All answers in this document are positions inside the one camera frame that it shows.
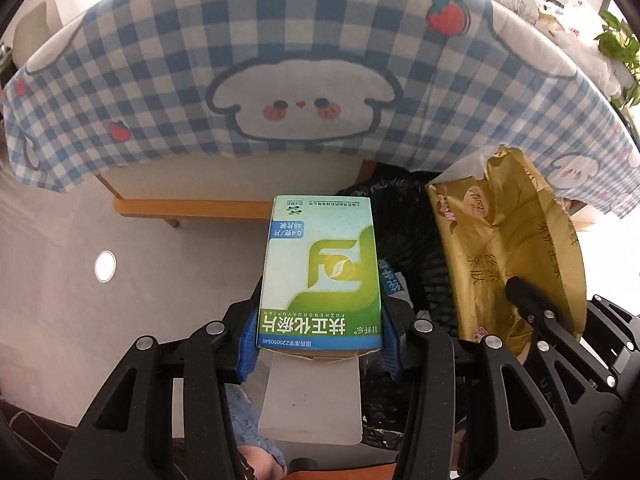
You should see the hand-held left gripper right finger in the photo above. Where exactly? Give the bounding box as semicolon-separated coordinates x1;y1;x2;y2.
380;295;586;480

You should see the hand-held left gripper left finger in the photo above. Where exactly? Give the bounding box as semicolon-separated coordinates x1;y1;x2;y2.
75;302;261;480

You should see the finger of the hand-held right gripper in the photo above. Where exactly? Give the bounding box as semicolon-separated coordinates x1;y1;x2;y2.
586;296;640;358
505;276;583;346

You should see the gold tissue pack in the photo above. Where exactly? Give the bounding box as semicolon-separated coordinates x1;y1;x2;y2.
426;146;587;343

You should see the black trash bin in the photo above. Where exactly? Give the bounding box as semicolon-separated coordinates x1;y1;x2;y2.
335;175;481;448

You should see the green medicine box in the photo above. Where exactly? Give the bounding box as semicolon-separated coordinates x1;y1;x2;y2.
256;195;386;447

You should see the person's blue knit clothing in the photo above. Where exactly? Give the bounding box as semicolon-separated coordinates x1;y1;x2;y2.
225;385;288;480

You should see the wooden table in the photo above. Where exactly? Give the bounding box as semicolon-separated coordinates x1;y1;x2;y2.
95;152;378;228

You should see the green potted plant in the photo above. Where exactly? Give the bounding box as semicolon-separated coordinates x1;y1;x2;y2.
595;10;640;121

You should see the white red printed plastic bag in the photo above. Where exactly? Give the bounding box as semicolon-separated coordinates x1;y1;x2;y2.
535;0;601;46

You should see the blue checkered bear tablecloth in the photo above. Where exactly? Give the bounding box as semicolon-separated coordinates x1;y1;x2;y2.
2;0;640;218

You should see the beige dining chair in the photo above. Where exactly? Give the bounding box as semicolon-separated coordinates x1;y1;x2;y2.
12;0;56;68

